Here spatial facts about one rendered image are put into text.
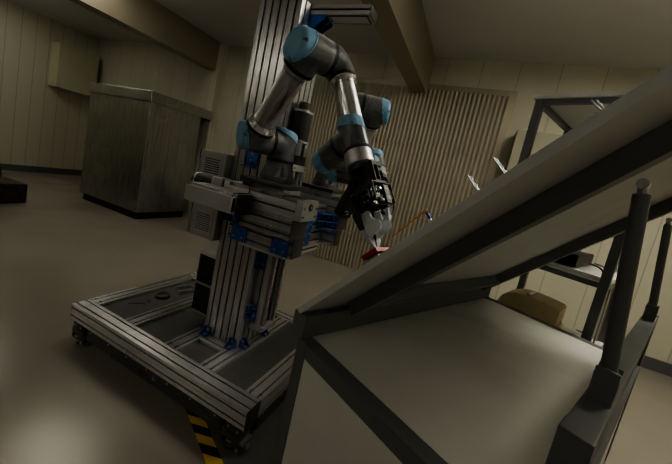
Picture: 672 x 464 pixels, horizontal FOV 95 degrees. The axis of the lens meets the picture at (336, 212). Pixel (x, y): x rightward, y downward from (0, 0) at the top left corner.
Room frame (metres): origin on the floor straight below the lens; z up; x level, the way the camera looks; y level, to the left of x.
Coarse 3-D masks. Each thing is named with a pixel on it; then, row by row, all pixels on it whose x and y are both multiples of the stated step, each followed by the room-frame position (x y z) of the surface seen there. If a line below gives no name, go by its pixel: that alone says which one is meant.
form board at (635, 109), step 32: (640, 96) 0.39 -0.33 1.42; (576, 128) 0.43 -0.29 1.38; (608, 128) 0.43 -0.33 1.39; (640, 128) 0.47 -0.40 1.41; (544, 160) 0.45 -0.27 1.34; (576, 160) 0.49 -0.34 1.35; (480, 192) 0.51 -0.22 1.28; (512, 192) 0.52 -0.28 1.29; (608, 192) 0.73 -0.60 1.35; (448, 224) 0.56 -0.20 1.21; (480, 224) 0.62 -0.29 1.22; (544, 224) 0.81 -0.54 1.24; (576, 224) 0.95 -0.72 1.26; (608, 224) 1.15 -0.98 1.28; (384, 256) 0.63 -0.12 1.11; (416, 256) 0.68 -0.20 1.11; (480, 256) 0.91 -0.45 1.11; (512, 256) 1.09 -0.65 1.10; (352, 288) 0.75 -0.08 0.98
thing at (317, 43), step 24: (288, 48) 1.04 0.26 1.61; (312, 48) 1.01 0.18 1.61; (336, 48) 1.08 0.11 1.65; (288, 72) 1.08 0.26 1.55; (312, 72) 1.08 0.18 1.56; (288, 96) 1.13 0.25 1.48; (240, 120) 1.25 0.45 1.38; (264, 120) 1.19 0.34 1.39; (240, 144) 1.23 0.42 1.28; (264, 144) 1.26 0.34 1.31
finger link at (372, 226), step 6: (366, 216) 0.74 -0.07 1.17; (366, 222) 0.74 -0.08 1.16; (372, 222) 0.72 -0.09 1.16; (378, 222) 0.71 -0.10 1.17; (366, 228) 0.73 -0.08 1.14; (372, 228) 0.72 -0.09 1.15; (378, 228) 0.71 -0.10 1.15; (366, 234) 0.72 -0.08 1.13; (372, 234) 0.72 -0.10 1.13; (372, 240) 0.73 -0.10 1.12; (372, 246) 0.72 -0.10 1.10
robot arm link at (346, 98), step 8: (344, 56) 1.10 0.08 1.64; (336, 64) 1.08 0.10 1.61; (344, 64) 1.09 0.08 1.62; (336, 72) 1.09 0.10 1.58; (344, 72) 1.08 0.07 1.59; (352, 72) 1.10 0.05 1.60; (328, 80) 1.13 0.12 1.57; (336, 80) 1.09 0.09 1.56; (344, 80) 1.08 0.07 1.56; (352, 80) 1.10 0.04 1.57; (336, 88) 1.09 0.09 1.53; (344, 88) 1.07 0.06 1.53; (352, 88) 1.08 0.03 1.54; (336, 96) 1.09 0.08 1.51; (344, 96) 1.06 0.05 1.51; (352, 96) 1.06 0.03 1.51; (344, 104) 1.05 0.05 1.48; (352, 104) 1.05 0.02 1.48; (344, 112) 1.04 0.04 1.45; (352, 112) 1.03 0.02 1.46; (360, 112) 1.05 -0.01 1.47; (376, 160) 1.00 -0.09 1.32
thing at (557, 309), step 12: (504, 300) 1.62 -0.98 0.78; (516, 300) 1.58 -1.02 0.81; (528, 300) 1.54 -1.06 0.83; (540, 300) 1.53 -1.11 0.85; (552, 300) 1.59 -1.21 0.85; (528, 312) 1.53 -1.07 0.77; (540, 312) 1.50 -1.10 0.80; (552, 312) 1.47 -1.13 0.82; (564, 312) 1.57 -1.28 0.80; (552, 324) 1.46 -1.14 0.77
